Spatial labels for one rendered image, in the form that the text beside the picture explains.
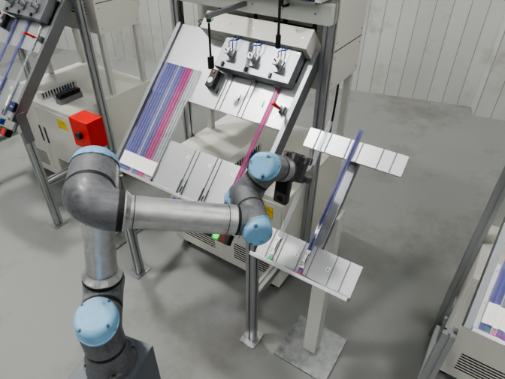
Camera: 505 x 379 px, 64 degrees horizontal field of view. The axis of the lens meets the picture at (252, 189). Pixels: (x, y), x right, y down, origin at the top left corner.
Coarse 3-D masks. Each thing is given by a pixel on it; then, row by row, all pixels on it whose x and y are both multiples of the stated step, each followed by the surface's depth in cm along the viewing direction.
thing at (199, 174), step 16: (176, 144) 168; (176, 160) 166; (192, 160) 163; (208, 160) 160; (224, 160) 157; (160, 176) 167; (176, 176) 164; (192, 176) 161; (208, 176) 158; (224, 176) 155; (176, 192) 162; (192, 192) 159; (208, 192) 156; (224, 192) 154
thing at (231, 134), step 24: (240, 120) 234; (192, 144) 212; (216, 144) 212; (240, 144) 212; (264, 144) 212; (288, 144) 212; (336, 168) 222; (192, 240) 230; (240, 240) 205; (240, 264) 215; (264, 264) 204
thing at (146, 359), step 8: (136, 344) 127; (144, 344) 127; (144, 352) 125; (152, 352) 128; (80, 360) 123; (144, 360) 124; (152, 360) 129; (80, 368) 121; (136, 368) 121; (144, 368) 125; (152, 368) 130; (72, 376) 119; (80, 376) 119; (128, 376) 119; (136, 376) 121; (144, 376) 126; (152, 376) 132
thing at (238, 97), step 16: (192, 32) 178; (176, 48) 180; (192, 48) 176; (208, 48) 173; (176, 64) 178; (192, 64) 174; (304, 64) 153; (224, 80) 166; (240, 80) 163; (192, 96) 170; (208, 96) 167; (224, 96) 164; (240, 96) 161; (256, 96) 158; (288, 96) 153; (224, 112) 162; (240, 112) 159; (256, 112) 157; (272, 112) 154; (272, 128) 153
